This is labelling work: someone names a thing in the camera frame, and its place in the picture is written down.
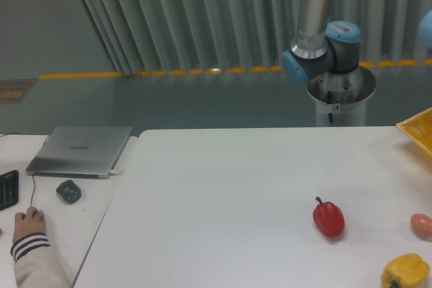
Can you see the white striped sleeve forearm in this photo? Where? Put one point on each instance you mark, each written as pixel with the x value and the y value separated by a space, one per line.
pixel 37 263

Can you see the brown egg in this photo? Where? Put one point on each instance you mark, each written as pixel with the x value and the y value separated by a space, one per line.
pixel 421 224

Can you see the red bell pepper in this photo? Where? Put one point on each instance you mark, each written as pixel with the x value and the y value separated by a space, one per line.
pixel 328 218

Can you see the small black device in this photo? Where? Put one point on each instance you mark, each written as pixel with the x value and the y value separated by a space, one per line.
pixel 69 191

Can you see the yellow bell pepper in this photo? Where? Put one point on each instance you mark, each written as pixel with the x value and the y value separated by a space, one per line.
pixel 408 270

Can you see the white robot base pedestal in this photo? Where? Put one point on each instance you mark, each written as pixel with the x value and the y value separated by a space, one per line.
pixel 341 99

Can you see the person's right hand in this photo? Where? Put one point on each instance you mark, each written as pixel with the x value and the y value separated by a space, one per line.
pixel 27 223

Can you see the grey-green pleated curtain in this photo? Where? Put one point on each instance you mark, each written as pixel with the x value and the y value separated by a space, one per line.
pixel 174 35

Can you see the silver closed laptop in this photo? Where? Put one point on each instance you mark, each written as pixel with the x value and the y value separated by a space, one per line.
pixel 81 152

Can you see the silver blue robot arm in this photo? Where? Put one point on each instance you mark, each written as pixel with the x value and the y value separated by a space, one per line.
pixel 334 35

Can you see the black keyboard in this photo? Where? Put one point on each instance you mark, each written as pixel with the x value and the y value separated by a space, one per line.
pixel 9 189

